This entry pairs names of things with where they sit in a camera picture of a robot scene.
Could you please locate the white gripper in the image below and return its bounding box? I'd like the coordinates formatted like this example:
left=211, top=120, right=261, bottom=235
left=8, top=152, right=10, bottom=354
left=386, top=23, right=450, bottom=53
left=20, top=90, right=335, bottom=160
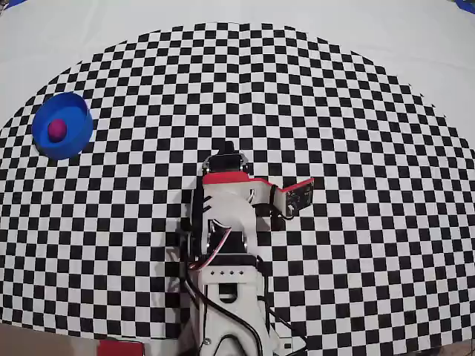
left=201, top=140, right=287, bottom=231

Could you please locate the pink faceted ball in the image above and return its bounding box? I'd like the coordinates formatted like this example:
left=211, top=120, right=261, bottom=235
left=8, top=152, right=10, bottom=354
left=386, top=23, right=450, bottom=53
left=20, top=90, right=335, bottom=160
left=47, top=119, right=68, bottom=142

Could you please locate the blue round box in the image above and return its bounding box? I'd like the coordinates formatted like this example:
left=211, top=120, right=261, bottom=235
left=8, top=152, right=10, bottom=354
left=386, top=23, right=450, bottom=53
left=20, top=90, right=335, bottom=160
left=31, top=92, right=94, bottom=161

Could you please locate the black white checkered mat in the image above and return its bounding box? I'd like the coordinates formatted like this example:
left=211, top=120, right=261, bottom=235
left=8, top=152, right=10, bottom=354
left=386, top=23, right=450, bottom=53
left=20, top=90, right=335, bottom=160
left=0, top=0, right=475, bottom=356

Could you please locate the red flat object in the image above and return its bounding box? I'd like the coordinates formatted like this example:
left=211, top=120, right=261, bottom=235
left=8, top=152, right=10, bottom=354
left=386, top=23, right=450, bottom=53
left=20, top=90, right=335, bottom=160
left=96, top=339, right=145, bottom=356

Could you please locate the red white black servo wire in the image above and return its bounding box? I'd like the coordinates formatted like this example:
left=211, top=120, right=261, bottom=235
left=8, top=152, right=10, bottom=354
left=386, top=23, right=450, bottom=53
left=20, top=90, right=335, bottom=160
left=187, top=222, right=235, bottom=271

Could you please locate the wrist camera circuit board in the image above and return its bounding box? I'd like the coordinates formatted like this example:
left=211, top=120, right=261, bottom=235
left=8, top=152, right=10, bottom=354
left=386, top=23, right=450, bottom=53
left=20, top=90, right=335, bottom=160
left=284, top=177, right=315, bottom=218

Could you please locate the black camera cable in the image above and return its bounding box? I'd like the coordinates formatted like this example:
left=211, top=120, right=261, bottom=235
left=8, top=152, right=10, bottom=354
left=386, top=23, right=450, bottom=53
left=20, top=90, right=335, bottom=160
left=183, top=274, right=309, bottom=356

